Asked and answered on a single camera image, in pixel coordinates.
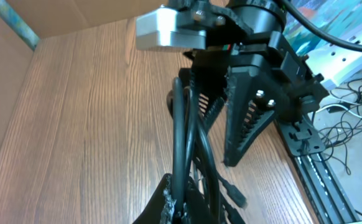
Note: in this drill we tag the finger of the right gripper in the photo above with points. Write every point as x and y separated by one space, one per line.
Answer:
198 96
249 91

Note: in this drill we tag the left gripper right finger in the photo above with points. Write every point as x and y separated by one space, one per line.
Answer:
195 209

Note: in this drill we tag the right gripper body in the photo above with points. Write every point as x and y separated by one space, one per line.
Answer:
300 91

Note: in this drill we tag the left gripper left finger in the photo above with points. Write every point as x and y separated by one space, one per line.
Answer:
160 207

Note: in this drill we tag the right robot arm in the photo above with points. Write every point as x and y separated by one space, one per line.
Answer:
238 21

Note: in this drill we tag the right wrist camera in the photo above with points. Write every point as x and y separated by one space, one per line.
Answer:
157 31

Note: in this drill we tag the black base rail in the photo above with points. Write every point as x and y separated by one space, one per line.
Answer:
321 186

